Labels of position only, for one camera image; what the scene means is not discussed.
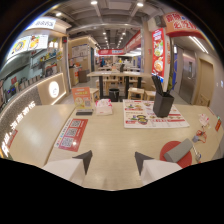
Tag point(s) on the black chopstick holder box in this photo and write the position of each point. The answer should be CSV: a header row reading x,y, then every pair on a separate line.
x,y
162,104

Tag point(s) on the red QR code sticker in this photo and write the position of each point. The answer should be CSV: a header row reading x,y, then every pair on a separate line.
x,y
71,134

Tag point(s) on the black trash bin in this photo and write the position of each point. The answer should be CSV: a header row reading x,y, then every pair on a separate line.
x,y
113,94

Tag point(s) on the orange acrylic sign stand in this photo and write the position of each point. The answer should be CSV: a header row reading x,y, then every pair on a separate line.
x,y
82,98

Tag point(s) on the wooden high table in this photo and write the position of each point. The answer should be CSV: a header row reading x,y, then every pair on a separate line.
x,y
115,75

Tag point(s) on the red hanging shop sign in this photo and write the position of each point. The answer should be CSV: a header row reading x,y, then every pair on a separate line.
x,y
181,27

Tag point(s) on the red round coaster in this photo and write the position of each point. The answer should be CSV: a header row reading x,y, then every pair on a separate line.
x,y
175,156

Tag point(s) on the laminated food menu card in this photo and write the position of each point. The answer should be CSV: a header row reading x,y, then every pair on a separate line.
x,y
151,114

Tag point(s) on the white tissue box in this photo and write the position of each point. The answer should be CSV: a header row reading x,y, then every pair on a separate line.
x,y
104,107

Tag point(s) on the curved service counter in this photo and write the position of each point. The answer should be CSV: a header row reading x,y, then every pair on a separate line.
x,y
30,100

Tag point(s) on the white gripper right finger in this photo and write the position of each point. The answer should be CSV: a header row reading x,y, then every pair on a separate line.
x,y
156,169

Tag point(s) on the white paper packet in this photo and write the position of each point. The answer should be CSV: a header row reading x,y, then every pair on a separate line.
x,y
203,119

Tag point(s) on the black chopsticks bundle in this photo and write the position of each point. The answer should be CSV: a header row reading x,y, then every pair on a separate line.
x,y
157,85

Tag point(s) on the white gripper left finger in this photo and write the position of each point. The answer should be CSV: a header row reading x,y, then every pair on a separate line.
x,y
68,167

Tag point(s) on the wooden door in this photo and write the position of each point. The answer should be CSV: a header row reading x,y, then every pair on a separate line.
x,y
204,83

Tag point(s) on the red food poster banner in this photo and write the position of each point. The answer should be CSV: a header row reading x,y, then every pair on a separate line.
x,y
158,53

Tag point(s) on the wooden stool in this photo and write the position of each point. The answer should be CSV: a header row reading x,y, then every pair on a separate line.
x,y
149,94
94,93
135,92

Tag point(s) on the illuminated overhead menu board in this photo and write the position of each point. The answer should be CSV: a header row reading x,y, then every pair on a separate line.
x,y
27,44

